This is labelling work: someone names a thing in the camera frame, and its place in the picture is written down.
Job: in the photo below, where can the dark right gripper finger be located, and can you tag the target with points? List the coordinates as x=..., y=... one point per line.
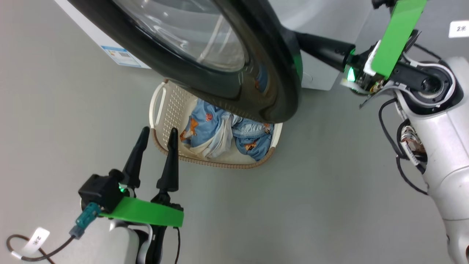
x=322, y=49

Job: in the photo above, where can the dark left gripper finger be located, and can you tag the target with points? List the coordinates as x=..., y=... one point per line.
x=136, y=161
x=170, y=165

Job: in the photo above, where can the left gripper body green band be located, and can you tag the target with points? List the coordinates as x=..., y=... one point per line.
x=146, y=212

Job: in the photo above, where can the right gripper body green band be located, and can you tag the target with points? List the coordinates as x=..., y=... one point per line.
x=399, y=33

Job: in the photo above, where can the light blue white printed garment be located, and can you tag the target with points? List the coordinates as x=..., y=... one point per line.
x=205, y=124

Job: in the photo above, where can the black glass washing machine door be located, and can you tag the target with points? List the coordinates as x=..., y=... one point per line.
x=263, y=55

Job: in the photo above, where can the blue striped printed garment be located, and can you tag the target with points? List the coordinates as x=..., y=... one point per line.
x=253, y=139

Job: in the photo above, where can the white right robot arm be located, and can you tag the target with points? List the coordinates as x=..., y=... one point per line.
x=447, y=146

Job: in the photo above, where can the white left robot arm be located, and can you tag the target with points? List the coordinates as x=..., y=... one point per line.
x=124, y=242

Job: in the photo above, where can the cream perforated laundry basket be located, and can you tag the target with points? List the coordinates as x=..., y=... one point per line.
x=176, y=110

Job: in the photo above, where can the white front-load washing machine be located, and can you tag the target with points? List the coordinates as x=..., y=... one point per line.
x=95, y=33

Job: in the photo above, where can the blue energy label sticker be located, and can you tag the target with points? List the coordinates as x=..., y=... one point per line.
x=121, y=57

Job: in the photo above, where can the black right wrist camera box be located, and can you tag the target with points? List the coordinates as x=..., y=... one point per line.
x=381, y=3

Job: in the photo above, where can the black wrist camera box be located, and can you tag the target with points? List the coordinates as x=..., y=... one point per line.
x=381, y=3
x=99, y=190

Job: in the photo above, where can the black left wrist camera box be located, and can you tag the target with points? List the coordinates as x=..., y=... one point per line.
x=99, y=190

